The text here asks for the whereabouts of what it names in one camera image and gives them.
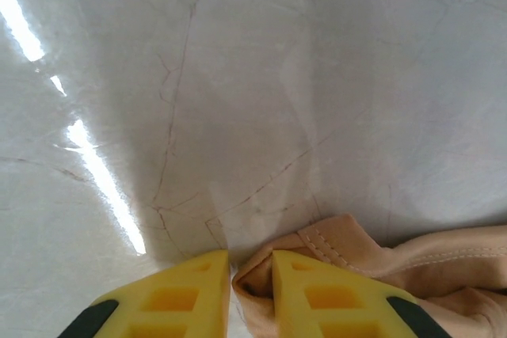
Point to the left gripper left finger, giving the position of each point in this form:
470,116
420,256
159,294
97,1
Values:
170,302

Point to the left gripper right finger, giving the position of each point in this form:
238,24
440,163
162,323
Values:
332,302

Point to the orange printed t-shirt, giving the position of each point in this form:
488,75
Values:
435,274

